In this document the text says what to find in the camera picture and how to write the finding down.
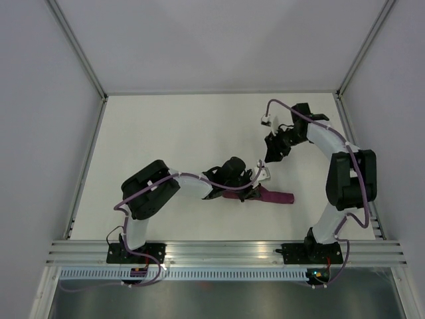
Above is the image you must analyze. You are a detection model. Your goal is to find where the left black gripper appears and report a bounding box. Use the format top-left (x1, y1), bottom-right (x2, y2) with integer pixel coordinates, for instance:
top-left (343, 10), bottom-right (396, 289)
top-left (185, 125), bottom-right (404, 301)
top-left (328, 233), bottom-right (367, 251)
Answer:
top-left (225, 170), bottom-right (261, 204)

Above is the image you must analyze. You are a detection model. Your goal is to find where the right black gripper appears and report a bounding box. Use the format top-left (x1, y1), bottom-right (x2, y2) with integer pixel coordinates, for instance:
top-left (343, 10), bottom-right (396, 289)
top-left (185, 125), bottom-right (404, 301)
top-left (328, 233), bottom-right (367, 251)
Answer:
top-left (264, 127), bottom-right (305, 164)

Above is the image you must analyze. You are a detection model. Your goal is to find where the purple cloth napkin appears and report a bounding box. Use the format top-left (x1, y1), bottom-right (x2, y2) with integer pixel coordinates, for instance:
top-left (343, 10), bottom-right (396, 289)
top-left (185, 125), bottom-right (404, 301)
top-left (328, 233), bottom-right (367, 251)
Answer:
top-left (222, 184), bottom-right (295, 205)

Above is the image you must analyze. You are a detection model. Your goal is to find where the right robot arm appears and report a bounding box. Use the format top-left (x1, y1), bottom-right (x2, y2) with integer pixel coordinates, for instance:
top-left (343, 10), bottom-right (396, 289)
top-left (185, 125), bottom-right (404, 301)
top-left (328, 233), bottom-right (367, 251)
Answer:
top-left (261, 103), bottom-right (377, 263)

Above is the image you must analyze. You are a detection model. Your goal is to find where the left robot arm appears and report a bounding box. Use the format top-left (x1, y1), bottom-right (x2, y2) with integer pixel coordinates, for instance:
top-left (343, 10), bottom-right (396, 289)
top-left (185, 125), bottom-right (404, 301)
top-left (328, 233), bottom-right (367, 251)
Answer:
top-left (114, 157), bottom-right (270, 263)

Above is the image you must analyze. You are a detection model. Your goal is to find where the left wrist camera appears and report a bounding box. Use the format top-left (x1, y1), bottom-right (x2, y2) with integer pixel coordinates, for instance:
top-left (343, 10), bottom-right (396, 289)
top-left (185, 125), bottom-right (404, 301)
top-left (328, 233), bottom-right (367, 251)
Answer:
top-left (253, 160), bottom-right (271, 182)

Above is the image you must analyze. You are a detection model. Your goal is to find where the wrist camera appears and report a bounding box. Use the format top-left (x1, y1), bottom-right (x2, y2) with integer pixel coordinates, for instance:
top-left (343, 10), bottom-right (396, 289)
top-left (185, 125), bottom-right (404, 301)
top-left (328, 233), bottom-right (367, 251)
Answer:
top-left (260, 114), bottom-right (280, 136)
top-left (253, 160), bottom-right (271, 182)

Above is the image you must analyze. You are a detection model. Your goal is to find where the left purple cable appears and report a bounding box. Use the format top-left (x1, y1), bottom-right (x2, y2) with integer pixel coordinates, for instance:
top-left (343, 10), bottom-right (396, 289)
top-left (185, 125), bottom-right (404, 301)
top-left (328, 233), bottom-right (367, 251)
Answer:
top-left (58, 160), bottom-right (263, 293)

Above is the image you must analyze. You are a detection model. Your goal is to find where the purple cable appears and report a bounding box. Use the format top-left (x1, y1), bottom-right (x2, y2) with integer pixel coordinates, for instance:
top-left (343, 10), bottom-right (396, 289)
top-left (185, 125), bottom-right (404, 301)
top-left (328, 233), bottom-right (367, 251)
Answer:
top-left (264, 99), bottom-right (370, 289)
top-left (58, 160), bottom-right (263, 293)

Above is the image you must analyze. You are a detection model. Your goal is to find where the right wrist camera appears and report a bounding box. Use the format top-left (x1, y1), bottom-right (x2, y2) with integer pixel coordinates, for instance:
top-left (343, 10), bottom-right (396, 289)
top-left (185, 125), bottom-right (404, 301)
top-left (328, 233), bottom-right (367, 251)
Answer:
top-left (260, 114), bottom-right (280, 136)

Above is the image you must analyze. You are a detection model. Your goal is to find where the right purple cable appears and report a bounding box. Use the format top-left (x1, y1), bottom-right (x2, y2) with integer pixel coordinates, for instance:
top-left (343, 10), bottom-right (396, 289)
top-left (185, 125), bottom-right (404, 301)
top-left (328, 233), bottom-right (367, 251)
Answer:
top-left (264, 99), bottom-right (370, 289)

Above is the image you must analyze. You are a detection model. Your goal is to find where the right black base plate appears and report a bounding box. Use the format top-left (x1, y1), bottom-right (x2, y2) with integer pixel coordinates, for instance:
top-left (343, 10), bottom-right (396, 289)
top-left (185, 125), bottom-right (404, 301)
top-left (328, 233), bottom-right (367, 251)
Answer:
top-left (275, 243), bottom-right (344, 265)

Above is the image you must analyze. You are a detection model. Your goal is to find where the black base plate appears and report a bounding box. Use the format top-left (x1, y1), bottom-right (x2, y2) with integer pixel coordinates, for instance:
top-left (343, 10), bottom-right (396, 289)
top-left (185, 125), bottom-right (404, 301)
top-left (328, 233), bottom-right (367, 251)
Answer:
top-left (275, 243), bottom-right (344, 265)
top-left (106, 243), bottom-right (166, 265)

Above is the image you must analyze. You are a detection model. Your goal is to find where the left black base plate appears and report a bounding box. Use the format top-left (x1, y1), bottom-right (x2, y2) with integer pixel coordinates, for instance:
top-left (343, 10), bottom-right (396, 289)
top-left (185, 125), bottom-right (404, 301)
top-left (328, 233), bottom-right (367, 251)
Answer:
top-left (106, 243), bottom-right (166, 265)

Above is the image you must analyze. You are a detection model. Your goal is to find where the white slotted cable duct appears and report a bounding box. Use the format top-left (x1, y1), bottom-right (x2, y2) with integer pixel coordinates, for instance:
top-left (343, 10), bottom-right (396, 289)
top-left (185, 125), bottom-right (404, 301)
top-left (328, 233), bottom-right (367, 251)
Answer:
top-left (60, 267), bottom-right (307, 281)

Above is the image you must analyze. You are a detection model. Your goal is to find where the aluminium front rail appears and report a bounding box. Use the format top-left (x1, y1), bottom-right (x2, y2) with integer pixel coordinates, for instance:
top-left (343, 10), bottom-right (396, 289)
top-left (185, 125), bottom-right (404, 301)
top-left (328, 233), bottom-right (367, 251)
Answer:
top-left (45, 240), bottom-right (407, 268)

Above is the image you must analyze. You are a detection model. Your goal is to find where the right aluminium frame post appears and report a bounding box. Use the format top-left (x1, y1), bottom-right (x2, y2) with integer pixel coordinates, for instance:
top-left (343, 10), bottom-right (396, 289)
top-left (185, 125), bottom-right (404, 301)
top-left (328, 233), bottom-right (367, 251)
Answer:
top-left (335, 0), bottom-right (397, 99)

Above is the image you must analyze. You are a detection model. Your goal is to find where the aluminium frame post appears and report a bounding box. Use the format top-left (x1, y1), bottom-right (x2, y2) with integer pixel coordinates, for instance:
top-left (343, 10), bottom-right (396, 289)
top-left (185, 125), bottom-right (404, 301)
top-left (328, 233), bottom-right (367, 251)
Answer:
top-left (335, 0), bottom-right (397, 99)
top-left (45, 0), bottom-right (108, 101)

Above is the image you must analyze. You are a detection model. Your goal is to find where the left aluminium frame post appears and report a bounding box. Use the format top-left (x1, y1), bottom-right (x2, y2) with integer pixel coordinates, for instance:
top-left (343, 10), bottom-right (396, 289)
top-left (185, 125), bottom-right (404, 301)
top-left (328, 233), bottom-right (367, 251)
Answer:
top-left (45, 0), bottom-right (108, 101)

